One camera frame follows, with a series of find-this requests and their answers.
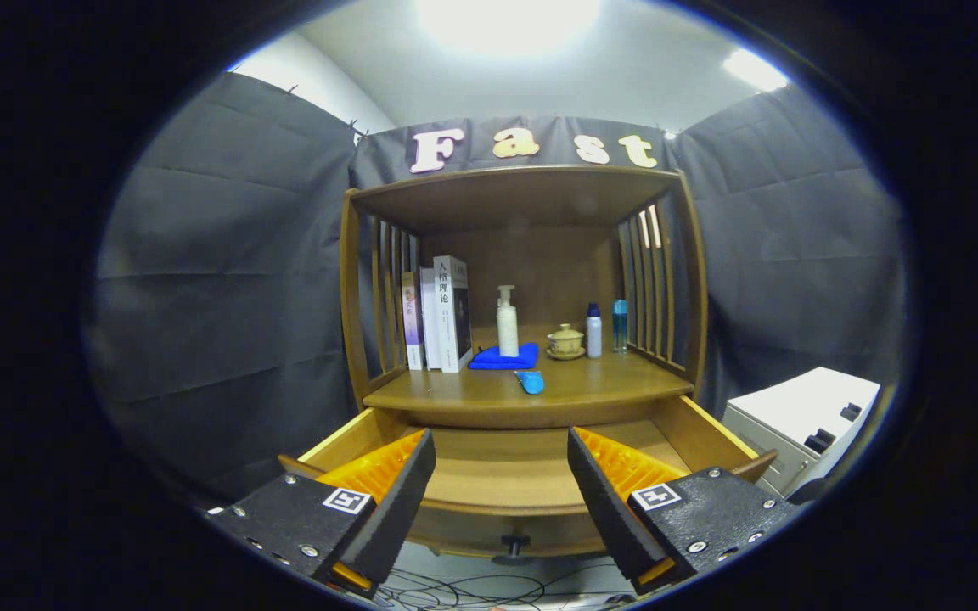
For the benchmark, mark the clear blue bottle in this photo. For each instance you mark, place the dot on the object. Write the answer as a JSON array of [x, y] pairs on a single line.
[[619, 327]]

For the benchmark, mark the white book with portrait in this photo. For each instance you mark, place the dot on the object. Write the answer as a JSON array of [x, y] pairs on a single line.
[[451, 314]]

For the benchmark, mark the wooden cabinet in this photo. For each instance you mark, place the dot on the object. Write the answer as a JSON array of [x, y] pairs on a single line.
[[557, 263]]

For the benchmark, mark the purple book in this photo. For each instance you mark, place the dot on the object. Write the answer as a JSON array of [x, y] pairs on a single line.
[[411, 322]]

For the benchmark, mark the white bottle with blue cap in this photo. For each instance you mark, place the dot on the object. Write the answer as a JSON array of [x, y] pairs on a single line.
[[593, 335]]

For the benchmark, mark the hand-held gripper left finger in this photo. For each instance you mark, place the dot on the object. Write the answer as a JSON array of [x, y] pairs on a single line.
[[396, 509]]

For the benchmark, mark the blue folded cloth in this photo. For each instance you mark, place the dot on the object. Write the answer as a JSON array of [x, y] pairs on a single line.
[[489, 361]]

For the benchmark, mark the yellow lidded teacup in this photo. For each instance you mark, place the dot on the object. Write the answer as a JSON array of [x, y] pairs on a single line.
[[565, 342]]

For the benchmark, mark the rectangular ceiling light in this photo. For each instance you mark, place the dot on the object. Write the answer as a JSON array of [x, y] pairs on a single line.
[[755, 70]]

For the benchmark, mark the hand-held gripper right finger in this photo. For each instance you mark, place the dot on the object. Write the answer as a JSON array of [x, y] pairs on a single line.
[[606, 509]]

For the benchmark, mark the white and blue tube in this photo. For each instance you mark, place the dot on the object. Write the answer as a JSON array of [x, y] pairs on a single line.
[[531, 383]]

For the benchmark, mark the wooden drawer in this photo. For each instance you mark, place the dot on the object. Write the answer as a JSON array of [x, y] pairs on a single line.
[[497, 475]]

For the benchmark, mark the plain white book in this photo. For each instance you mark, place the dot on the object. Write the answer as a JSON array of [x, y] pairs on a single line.
[[429, 322]]

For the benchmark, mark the white filing cabinet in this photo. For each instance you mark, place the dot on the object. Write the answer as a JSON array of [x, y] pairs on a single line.
[[795, 407]]

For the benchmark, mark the round ceiling light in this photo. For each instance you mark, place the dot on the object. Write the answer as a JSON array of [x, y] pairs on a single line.
[[506, 21]]

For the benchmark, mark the wooden countertop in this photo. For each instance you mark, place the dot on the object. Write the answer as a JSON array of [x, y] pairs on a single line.
[[455, 390]]

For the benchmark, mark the white pump bottle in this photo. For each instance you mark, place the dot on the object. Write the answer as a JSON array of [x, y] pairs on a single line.
[[508, 331]]

